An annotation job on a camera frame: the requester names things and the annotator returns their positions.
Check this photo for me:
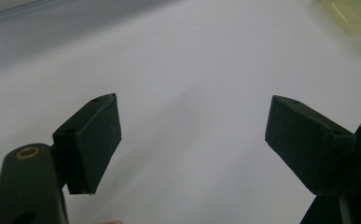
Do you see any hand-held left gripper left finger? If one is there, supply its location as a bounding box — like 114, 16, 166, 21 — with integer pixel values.
51, 92, 123, 196

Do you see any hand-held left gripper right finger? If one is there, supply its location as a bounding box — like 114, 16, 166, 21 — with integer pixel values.
264, 94, 357, 197

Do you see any yellow-green translucent plastic container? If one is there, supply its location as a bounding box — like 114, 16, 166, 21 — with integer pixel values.
317, 0, 361, 39

